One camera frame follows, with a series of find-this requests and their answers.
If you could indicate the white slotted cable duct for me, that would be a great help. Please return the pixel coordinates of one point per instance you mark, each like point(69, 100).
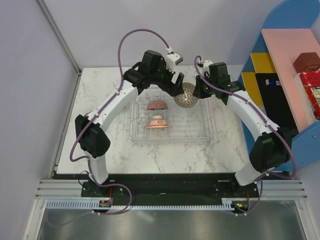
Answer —
point(95, 204)

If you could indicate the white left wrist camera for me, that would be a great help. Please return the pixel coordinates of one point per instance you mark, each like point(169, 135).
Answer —
point(172, 59)

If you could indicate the dark red box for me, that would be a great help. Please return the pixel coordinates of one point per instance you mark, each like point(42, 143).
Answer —
point(306, 62)

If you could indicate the orange white floral bowl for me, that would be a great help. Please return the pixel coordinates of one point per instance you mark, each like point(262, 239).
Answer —
point(157, 121)

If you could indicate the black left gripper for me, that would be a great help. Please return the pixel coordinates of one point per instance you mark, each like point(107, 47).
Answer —
point(170, 88)

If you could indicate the aluminium corner post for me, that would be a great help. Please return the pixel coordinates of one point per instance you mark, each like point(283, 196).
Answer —
point(58, 35)

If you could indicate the red floral pattern bowl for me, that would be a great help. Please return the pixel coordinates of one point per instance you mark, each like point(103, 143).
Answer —
point(156, 105)

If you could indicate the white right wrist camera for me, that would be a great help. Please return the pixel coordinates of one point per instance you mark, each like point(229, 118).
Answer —
point(205, 67)

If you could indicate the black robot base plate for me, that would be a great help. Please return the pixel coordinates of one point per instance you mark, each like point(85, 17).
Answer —
point(170, 188)

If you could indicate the brown lattice pattern bowl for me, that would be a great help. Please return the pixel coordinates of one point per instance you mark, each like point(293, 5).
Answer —
point(187, 98)

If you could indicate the aluminium rail frame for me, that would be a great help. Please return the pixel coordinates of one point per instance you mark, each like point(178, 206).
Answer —
point(59, 212)

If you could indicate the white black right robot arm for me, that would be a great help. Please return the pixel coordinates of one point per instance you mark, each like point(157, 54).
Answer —
point(272, 144)

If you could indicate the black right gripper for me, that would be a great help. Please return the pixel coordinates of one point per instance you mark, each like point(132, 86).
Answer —
point(198, 92)

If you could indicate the red christmas tin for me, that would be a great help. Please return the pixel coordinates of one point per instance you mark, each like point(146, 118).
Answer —
point(311, 83)

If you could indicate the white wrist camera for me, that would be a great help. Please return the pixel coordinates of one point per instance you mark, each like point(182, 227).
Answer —
point(172, 59)
point(205, 67)

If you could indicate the clear wire dish rack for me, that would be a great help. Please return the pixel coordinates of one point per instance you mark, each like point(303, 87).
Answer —
point(185, 125)

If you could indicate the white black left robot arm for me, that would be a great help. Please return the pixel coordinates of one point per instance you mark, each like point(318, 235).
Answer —
point(153, 69)

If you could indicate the blue toy shelf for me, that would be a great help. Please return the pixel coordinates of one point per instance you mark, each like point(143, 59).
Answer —
point(284, 35)

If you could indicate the black board with markers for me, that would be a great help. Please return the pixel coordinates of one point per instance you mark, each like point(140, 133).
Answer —
point(275, 102)

